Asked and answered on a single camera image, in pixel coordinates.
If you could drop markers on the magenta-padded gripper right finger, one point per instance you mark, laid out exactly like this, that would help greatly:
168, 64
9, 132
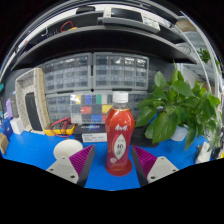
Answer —
161, 168

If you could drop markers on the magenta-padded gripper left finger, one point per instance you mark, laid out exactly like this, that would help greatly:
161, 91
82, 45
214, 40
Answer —
63, 168

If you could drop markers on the red drink bottle white cap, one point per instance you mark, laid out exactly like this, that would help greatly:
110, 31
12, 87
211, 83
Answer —
119, 126

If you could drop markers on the yellow multimeter with red leads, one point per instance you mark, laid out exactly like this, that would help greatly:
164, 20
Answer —
58, 130

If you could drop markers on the flat black case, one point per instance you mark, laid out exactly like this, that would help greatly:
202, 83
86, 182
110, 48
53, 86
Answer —
140, 136

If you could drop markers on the white plastic block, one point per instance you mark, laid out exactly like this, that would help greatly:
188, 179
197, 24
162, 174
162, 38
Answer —
204, 152

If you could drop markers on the black box with white label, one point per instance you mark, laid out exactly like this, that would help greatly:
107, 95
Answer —
90, 131

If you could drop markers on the grey parts drawer cabinet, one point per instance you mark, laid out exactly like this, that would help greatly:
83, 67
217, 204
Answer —
68, 73
137, 99
58, 107
120, 70

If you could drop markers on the green potted plant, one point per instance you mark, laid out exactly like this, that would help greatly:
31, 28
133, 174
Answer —
173, 106

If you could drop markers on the black speaker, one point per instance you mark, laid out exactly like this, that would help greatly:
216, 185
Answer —
33, 111

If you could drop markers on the clear organizer box colourful parts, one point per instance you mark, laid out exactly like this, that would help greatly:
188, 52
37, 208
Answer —
90, 108

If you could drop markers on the dark grey box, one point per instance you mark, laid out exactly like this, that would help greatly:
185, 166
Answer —
14, 105

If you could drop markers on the white dotted tray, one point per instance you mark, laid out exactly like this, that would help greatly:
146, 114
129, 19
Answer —
31, 80

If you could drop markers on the white shelf rack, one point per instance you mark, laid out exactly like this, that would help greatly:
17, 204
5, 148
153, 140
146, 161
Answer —
203, 56

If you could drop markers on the dark grey overhead shelf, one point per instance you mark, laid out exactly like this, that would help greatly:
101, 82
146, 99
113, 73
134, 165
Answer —
100, 40

